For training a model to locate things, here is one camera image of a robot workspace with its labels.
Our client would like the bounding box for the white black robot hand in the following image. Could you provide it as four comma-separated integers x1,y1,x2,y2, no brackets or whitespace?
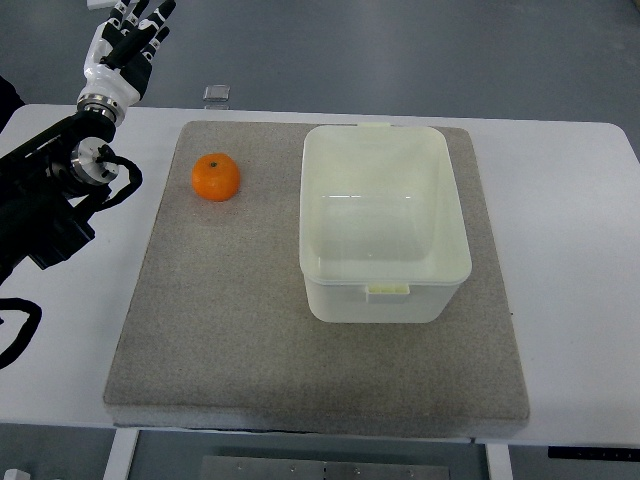
77,1,176,126

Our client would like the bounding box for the orange fruit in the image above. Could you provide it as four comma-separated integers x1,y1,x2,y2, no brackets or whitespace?
191,153,241,202

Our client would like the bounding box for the white plastic box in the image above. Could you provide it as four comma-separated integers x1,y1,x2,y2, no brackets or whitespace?
299,125,472,323

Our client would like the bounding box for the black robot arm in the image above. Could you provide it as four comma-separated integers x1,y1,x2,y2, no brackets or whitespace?
1,94,143,280

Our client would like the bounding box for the white object at top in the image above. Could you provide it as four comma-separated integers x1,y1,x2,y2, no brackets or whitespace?
86,0,117,10

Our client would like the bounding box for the small clear plastic square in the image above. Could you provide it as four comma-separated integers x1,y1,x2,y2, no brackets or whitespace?
203,84,230,110

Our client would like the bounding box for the grey felt mat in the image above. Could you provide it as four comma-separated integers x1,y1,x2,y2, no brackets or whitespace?
103,121,529,438

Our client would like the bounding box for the white table leg left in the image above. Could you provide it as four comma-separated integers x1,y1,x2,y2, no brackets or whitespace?
103,428,139,480

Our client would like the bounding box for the white table leg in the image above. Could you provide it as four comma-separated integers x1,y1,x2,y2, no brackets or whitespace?
103,428,139,480
485,444,514,480

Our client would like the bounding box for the metal plate under table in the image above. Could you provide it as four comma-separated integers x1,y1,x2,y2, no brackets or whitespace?
199,456,450,480

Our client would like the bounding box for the small white floor object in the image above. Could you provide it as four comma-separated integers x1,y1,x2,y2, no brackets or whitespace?
3,468,31,480

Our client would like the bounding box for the white table leg right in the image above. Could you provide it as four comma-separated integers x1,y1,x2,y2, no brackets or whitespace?
485,444,514,480

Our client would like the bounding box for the black table control panel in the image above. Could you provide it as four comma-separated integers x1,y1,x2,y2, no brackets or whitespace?
547,446,640,463

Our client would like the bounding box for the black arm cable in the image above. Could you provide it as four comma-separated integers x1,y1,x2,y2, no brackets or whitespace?
0,297,44,370

